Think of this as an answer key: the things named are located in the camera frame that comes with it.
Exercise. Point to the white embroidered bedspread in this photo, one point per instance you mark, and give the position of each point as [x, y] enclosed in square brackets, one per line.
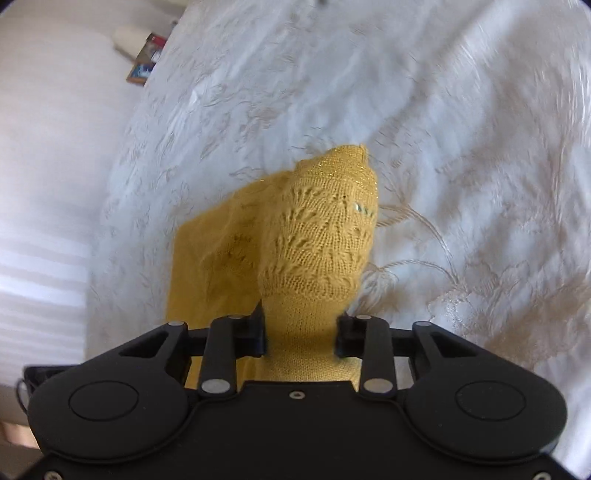
[369, 83]

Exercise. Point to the wooden picture frame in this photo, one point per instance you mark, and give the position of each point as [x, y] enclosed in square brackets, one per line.
[140, 74]

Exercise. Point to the yellow knit garment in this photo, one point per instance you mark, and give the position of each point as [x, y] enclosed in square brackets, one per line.
[304, 230]

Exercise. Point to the cream table lamp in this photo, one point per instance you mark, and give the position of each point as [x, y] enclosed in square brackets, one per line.
[131, 40]

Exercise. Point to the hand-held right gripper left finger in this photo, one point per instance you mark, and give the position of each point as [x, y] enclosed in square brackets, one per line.
[258, 334]

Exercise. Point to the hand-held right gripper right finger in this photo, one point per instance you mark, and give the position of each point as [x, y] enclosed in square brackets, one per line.
[342, 337]

